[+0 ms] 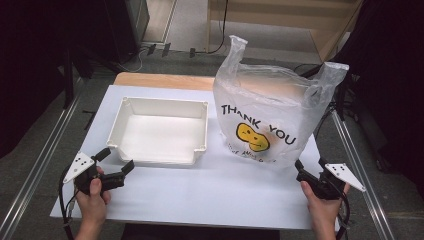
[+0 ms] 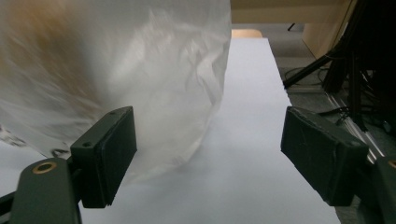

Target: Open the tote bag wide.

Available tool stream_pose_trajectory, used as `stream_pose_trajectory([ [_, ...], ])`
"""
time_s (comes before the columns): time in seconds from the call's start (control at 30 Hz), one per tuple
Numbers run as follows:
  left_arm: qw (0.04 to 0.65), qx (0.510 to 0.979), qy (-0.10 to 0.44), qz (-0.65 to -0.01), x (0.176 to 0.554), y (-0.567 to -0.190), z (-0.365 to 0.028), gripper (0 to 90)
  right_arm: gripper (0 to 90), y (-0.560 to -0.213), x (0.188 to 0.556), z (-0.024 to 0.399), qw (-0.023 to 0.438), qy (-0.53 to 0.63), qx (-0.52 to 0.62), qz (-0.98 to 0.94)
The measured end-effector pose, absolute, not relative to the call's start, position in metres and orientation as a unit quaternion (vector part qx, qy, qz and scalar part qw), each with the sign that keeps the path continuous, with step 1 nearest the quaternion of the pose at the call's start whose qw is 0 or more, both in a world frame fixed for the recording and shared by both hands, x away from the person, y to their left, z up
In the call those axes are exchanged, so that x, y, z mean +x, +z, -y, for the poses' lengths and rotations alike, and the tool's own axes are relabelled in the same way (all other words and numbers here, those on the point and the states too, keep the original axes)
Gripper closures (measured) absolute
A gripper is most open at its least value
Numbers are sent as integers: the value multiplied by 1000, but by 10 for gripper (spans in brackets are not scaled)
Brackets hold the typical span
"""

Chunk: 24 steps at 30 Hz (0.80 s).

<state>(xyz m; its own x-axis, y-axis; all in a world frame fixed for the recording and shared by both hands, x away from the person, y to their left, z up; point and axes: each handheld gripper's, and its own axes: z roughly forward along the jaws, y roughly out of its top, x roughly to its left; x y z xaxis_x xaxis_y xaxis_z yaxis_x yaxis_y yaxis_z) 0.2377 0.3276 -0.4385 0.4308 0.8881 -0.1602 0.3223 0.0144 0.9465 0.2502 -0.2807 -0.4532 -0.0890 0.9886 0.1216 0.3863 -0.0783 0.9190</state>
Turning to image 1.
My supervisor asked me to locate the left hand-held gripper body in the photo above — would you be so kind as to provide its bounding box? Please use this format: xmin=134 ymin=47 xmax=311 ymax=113
xmin=62 ymin=151 xmax=126 ymax=196

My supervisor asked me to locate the white table cover board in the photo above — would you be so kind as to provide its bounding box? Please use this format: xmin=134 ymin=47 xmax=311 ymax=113
xmin=49 ymin=84 xmax=341 ymax=231

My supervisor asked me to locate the white plastic bin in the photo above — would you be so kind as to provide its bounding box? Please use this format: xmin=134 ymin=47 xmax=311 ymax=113
xmin=106 ymin=96 xmax=209 ymax=167

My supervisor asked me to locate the aluminium floor rail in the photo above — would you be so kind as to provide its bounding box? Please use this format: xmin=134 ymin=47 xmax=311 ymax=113
xmin=328 ymin=109 xmax=396 ymax=240
xmin=0 ymin=96 xmax=81 ymax=240

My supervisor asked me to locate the translucent printed plastic bag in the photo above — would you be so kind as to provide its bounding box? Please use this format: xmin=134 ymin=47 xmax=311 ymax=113
xmin=212 ymin=34 xmax=350 ymax=168

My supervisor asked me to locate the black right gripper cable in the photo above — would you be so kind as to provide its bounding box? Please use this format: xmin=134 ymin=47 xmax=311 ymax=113
xmin=334 ymin=191 xmax=352 ymax=240

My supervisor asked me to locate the black metal stand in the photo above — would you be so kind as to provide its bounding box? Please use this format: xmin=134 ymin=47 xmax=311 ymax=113
xmin=62 ymin=49 xmax=75 ymax=109

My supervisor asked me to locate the person's right hand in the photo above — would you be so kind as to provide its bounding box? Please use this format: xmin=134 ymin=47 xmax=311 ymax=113
xmin=300 ymin=181 xmax=351 ymax=232

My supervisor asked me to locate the light wooden bench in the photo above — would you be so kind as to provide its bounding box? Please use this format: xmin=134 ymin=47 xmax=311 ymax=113
xmin=206 ymin=0 xmax=365 ymax=63

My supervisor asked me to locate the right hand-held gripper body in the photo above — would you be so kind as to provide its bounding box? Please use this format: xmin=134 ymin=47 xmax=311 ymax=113
xmin=296 ymin=163 xmax=367 ymax=201

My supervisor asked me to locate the wooden table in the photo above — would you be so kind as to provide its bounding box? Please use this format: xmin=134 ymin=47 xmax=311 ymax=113
xmin=113 ymin=72 xmax=216 ymax=92

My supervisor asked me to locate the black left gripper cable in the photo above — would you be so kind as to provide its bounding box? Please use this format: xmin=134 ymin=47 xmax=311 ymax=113
xmin=58 ymin=164 xmax=81 ymax=240

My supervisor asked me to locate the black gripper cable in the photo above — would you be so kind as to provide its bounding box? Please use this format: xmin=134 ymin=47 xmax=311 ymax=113
xmin=334 ymin=191 xmax=352 ymax=240
xmin=58 ymin=164 xmax=81 ymax=240

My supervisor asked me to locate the black cabinet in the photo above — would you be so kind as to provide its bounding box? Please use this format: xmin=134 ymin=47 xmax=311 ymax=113
xmin=103 ymin=0 xmax=150 ymax=64

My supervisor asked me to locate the black hanging cable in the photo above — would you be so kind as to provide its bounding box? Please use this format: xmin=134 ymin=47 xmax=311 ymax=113
xmin=207 ymin=0 xmax=230 ymax=55

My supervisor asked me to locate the person's left hand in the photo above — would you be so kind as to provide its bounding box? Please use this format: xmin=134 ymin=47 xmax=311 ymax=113
xmin=74 ymin=166 xmax=112 ymax=225

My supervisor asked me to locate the white floor cable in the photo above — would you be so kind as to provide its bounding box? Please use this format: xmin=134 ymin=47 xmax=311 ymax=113
xmin=122 ymin=48 xmax=148 ymax=73

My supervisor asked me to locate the black curtain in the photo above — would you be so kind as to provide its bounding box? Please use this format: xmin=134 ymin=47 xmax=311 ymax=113
xmin=0 ymin=0 xmax=113 ymax=159
xmin=333 ymin=0 xmax=424 ymax=201

